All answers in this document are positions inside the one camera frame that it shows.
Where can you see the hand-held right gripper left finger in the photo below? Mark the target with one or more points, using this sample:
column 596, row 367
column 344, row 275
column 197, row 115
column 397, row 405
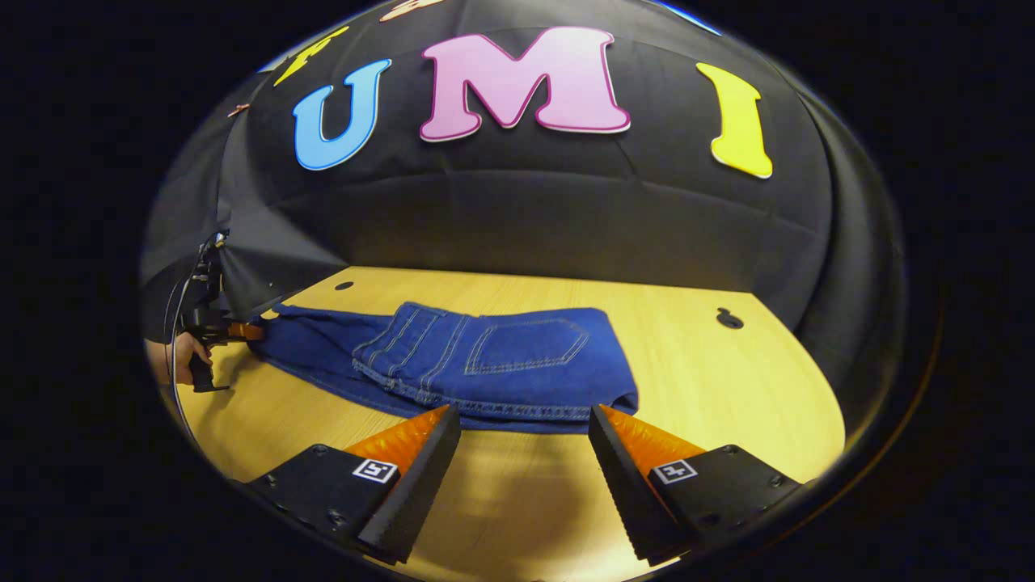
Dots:
column 420, row 485

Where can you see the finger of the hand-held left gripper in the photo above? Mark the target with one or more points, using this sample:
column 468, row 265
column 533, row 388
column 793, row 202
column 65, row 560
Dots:
column 247, row 331

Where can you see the blue denim jeans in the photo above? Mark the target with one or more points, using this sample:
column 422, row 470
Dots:
column 517, row 356

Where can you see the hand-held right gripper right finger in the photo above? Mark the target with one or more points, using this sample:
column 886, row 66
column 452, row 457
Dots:
column 627, row 485

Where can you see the black backdrop cloth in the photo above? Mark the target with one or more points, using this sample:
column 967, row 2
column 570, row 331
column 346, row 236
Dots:
column 525, row 210

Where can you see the red cloth clip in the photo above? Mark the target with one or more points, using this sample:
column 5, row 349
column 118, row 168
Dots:
column 238, row 109

